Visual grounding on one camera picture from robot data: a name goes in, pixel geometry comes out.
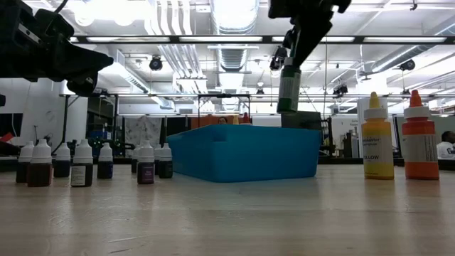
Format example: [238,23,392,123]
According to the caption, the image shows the black shelving unit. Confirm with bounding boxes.
[87,95,120,159]

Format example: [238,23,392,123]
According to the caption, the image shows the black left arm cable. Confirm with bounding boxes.
[52,0,71,16]

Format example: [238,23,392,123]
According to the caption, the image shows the large green dye bottle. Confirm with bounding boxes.
[276,56,302,115]

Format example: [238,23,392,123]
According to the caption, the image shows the small brown dropper bottle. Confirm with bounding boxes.
[27,139,53,188]

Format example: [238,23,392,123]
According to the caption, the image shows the white rectangular air duct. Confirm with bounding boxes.
[100,49,175,110]

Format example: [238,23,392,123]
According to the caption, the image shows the black crossbar with light strips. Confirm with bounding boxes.
[69,34,449,45]

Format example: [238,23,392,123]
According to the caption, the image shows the large orange dye bottle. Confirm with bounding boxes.
[402,90,440,181]

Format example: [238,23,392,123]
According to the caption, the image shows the small black dropper bottle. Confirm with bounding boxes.
[70,139,95,188]

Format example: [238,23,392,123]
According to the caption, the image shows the small dark green dropper bottle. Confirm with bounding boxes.
[158,142,174,179]

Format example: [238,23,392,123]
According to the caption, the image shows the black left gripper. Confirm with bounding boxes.
[0,0,114,97]

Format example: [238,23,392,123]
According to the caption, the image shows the black screen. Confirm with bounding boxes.
[0,112,23,138]

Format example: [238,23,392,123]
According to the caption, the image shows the small dark red dropper bottle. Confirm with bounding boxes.
[16,140,36,184]

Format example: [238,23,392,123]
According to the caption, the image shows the black metal stand frame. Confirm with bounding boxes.
[197,93,252,122]

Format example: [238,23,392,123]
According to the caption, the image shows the dark monitor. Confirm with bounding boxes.
[280,110,325,130]

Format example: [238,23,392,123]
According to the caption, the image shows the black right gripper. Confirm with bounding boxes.
[268,0,352,68]

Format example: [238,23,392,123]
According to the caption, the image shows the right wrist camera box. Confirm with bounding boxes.
[283,27,299,50]

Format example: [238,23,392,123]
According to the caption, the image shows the small purple dropper bottle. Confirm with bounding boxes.
[136,140,156,186]

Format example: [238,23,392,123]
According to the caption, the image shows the orange panel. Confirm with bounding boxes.
[190,114,252,131]

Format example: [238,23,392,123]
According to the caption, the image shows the silver round ventilation duct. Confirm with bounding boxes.
[209,0,260,74]

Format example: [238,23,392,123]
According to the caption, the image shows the small blue dropper bottle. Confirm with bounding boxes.
[97,142,114,180]

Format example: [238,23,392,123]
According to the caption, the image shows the grey marbled panel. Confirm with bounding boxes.
[124,116,163,157]

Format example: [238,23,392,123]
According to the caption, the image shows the large yellow dye bottle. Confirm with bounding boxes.
[361,92,395,181]

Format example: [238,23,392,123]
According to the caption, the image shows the teal plastic bin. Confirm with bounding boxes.
[166,124,323,183]

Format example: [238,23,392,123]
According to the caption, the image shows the black aluminium rig frame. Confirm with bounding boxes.
[0,155,455,174]

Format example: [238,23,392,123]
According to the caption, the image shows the grey-green partition panel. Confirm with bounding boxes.
[393,115,455,160]

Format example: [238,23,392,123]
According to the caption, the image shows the thin black hanging cable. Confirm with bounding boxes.
[322,35,328,120]

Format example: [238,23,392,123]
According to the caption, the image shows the long black horizontal beam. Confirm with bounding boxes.
[58,92,455,100]

